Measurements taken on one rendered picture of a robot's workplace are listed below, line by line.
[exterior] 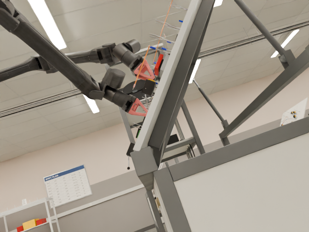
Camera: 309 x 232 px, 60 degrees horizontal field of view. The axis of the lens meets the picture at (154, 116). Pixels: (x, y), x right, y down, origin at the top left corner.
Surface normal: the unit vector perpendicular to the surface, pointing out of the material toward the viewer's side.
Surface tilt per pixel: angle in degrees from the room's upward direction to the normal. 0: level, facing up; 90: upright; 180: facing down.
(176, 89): 90
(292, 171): 90
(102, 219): 90
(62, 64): 143
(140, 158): 90
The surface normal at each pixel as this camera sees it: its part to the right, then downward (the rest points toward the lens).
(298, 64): -0.94, 0.32
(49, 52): 0.33, 0.52
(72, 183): 0.04, -0.31
